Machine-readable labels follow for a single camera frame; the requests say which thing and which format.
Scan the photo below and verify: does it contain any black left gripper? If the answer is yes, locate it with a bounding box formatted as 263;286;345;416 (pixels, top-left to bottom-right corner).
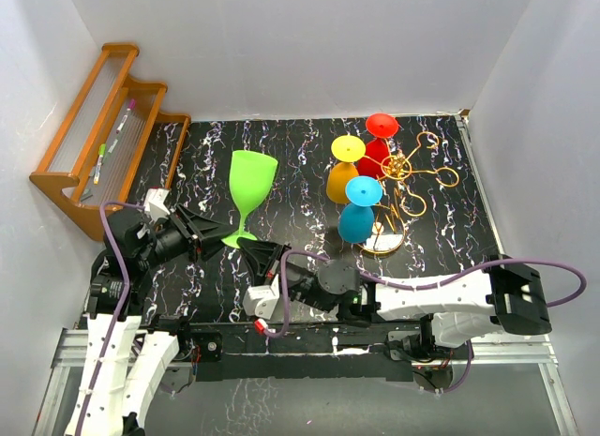
137;203;238;268

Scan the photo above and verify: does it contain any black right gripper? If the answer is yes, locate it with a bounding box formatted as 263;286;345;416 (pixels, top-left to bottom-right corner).
236;238;335;315

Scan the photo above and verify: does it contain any green wine glass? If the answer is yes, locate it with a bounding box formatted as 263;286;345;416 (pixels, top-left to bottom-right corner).
222;150;278;248

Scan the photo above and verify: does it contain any red wine glass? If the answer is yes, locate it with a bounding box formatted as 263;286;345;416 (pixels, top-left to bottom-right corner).
357;113;399;180

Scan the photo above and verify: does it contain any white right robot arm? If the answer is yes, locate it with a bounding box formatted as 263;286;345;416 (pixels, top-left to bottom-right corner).
237;238;552;360

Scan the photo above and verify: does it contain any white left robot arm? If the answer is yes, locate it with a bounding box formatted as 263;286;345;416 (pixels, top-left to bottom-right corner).
65;202;234;435

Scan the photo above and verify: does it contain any blue wine glass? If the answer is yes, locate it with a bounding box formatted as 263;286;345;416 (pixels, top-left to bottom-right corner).
337;175;383;244

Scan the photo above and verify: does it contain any yellow wine glass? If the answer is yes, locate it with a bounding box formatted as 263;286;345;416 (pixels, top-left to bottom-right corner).
326;134;366;204

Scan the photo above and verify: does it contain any wooden stepped shelf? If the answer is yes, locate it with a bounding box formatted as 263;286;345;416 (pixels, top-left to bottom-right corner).
29;42;191;241

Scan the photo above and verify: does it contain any green capped marker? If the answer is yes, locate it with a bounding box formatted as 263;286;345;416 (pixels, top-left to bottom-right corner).
93;143;106;185

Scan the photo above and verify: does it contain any purple capped marker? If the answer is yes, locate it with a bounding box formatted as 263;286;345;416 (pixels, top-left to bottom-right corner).
115;98;136;134

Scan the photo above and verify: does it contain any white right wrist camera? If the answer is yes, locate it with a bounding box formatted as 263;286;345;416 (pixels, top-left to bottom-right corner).
243;285;280;320

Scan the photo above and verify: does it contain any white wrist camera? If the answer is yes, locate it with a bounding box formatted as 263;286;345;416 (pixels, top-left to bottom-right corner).
143;188;170;221
243;285;280;320

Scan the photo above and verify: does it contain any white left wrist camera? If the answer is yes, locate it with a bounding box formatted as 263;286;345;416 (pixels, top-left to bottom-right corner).
143;188;170;221

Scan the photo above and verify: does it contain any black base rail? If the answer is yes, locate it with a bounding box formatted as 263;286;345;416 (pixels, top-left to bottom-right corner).
154;319;474;384

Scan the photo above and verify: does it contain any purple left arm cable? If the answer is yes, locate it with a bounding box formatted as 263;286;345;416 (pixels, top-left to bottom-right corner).
74;201;160;436

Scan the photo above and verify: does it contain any gold wire wine glass rack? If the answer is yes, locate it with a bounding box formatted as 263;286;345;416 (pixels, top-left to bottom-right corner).
359;131;460;257

